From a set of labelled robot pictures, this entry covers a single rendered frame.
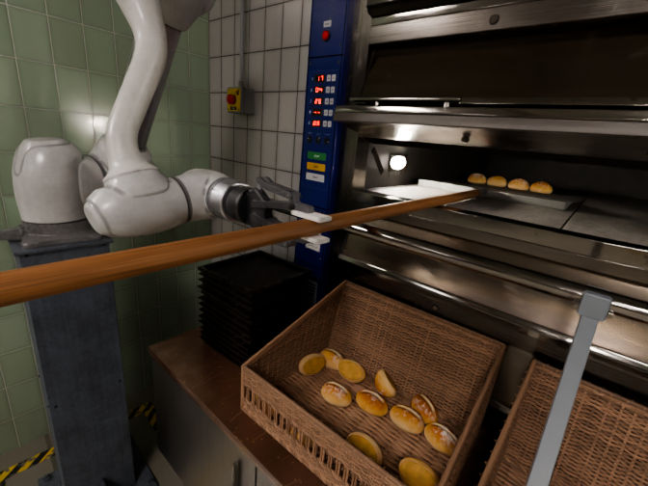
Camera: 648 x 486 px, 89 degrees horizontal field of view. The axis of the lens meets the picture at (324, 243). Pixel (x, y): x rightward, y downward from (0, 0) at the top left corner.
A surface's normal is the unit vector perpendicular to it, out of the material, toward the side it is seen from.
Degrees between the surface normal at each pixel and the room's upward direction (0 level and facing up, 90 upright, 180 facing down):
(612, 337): 70
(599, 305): 90
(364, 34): 90
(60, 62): 90
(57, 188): 88
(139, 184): 59
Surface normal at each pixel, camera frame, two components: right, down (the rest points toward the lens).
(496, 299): -0.58, -0.16
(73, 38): 0.76, 0.26
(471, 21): -0.65, 0.18
